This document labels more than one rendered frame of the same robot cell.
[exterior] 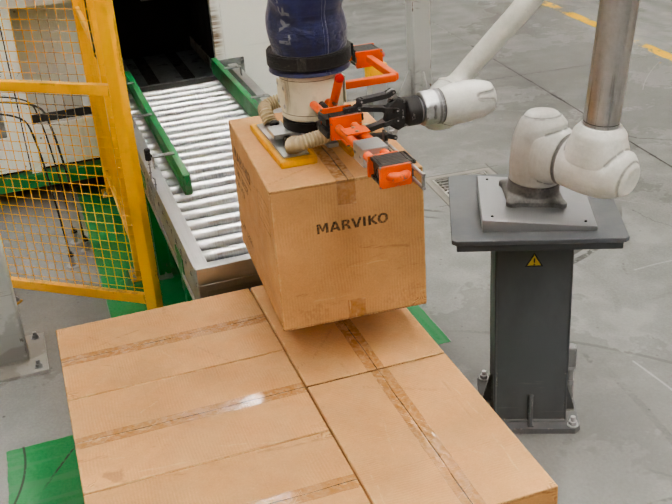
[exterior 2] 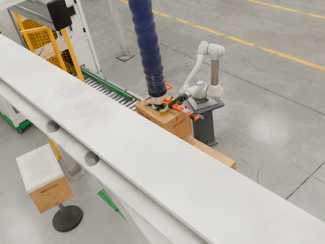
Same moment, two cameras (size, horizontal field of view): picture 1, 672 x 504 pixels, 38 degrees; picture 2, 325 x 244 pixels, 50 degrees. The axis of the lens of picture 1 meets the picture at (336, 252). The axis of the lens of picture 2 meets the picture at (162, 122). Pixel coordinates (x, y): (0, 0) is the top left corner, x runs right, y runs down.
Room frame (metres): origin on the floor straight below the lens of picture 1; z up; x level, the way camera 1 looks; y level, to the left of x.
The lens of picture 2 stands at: (-0.75, 1.18, 3.65)
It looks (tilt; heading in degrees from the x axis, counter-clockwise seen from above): 39 degrees down; 341
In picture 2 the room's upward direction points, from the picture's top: 11 degrees counter-clockwise
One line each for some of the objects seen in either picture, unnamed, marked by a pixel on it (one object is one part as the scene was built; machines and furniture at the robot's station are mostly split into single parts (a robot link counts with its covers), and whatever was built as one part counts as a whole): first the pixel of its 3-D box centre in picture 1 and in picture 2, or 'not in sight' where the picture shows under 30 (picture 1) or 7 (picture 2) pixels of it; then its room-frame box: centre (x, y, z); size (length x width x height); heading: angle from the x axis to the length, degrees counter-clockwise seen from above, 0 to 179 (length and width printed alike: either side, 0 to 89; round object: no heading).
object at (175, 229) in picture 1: (148, 173); not in sight; (3.86, 0.77, 0.50); 2.31 x 0.05 x 0.19; 17
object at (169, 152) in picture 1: (145, 124); not in sight; (4.22, 0.82, 0.60); 1.60 x 0.10 x 0.09; 17
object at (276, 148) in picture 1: (281, 137); (154, 108); (2.53, 0.13, 1.09); 0.34 x 0.10 x 0.05; 16
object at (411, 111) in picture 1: (401, 112); (182, 98); (2.36, -0.19, 1.20); 0.09 x 0.07 x 0.08; 107
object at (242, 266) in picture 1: (301, 253); not in sight; (2.84, 0.11, 0.58); 0.70 x 0.03 x 0.06; 107
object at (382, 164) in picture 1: (389, 169); (194, 116); (1.98, -0.13, 1.20); 0.08 x 0.07 x 0.05; 16
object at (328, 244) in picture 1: (322, 207); (163, 118); (2.55, 0.03, 0.87); 0.60 x 0.40 x 0.40; 13
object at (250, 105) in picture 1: (259, 105); (104, 81); (4.38, 0.30, 0.60); 1.60 x 0.10 x 0.09; 17
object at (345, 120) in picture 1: (341, 122); (172, 104); (2.32, -0.04, 1.20); 0.10 x 0.08 x 0.06; 106
